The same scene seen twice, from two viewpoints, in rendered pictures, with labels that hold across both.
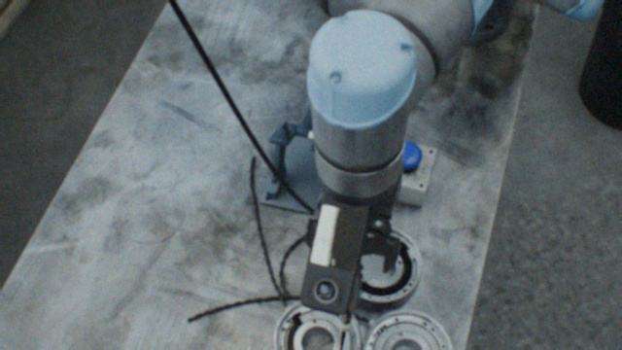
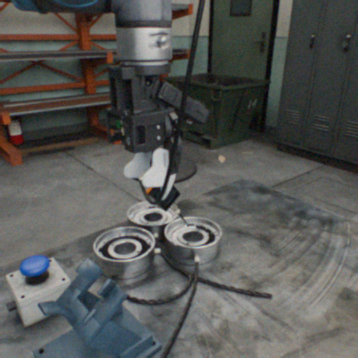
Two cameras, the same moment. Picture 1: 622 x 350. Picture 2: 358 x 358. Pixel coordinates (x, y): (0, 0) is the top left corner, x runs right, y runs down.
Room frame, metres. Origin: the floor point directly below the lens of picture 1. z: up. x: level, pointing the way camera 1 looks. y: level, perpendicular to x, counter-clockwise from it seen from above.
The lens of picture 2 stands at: (0.74, 0.25, 1.17)
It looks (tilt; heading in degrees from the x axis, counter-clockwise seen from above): 25 degrees down; 210
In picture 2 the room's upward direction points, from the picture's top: straight up
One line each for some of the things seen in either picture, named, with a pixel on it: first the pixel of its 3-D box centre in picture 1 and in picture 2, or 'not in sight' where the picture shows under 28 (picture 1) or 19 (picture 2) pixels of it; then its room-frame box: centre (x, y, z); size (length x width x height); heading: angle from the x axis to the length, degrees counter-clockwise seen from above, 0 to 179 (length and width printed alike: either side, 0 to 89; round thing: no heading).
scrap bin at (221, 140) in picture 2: not in sight; (212, 109); (-2.93, -1.37, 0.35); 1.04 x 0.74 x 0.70; 68
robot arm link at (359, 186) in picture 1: (355, 150); (145, 46); (0.32, -0.04, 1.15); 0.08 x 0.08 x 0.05
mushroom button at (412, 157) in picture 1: (406, 161); (37, 275); (0.49, -0.13, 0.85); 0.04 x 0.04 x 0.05
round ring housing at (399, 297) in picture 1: (380, 268); (125, 252); (0.36, -0.08, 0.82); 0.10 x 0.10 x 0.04
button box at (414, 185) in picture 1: (405, 168); (36, 290); (0.50, -0.13, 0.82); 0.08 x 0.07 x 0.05; 158
